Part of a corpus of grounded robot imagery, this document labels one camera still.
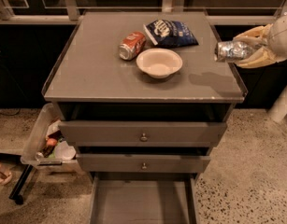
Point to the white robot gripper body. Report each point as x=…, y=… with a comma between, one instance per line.
x=281, y=36

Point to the silver blue redbull can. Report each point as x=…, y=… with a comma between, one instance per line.
x=232, y=51

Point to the white pillar leg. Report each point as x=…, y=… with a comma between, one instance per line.
x=278, y=111

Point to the red soda can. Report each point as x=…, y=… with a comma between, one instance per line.
x=131, y=45

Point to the grey drawer cabinet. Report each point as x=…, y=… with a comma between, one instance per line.
x=91, y=70

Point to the black wheeled stand leg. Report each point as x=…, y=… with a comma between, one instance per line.
x=15, y=194

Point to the grey bottom drawer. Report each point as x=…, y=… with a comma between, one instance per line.
x=135, y=198

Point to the white paper bowl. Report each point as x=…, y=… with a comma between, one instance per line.
x=159, y=63

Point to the clear plastic bin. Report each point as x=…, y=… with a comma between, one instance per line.
x=37, y=140

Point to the grey middle drawer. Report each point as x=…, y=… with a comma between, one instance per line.
x=143, y=159

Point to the grey drawer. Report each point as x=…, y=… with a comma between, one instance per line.
x=143, y=159
x=135, y=198
x=141, y=125

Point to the grey top drawer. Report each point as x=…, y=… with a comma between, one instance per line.
x=141, y=125

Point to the white cup in bin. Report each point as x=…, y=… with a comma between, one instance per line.
x=64, y=151

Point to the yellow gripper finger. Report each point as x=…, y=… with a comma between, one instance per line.
x=260, y=58
x=255, y=38

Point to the blue chip bag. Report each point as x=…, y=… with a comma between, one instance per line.
x=169, y=34

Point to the red apple in bin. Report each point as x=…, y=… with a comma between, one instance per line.
x=51, y=142

